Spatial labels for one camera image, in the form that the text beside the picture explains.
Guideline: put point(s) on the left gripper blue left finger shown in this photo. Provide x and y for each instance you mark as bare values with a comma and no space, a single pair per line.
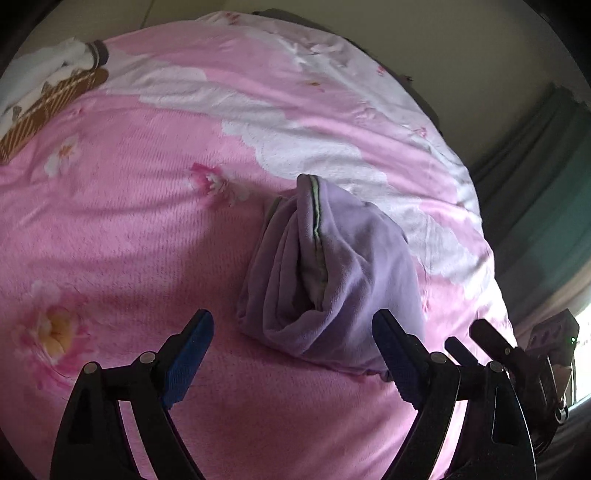
182,354

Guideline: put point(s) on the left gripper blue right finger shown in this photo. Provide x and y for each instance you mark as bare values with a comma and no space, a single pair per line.
405,356

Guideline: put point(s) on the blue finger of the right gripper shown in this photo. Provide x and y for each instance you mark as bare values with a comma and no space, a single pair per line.
461,354
494,344

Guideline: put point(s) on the purple sweatshirt green print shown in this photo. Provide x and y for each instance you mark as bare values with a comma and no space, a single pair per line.
325,263

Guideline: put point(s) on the pink white floral bedspread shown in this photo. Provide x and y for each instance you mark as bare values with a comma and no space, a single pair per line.
142,201

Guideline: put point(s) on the green curtain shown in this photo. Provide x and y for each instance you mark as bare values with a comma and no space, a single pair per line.
534,193

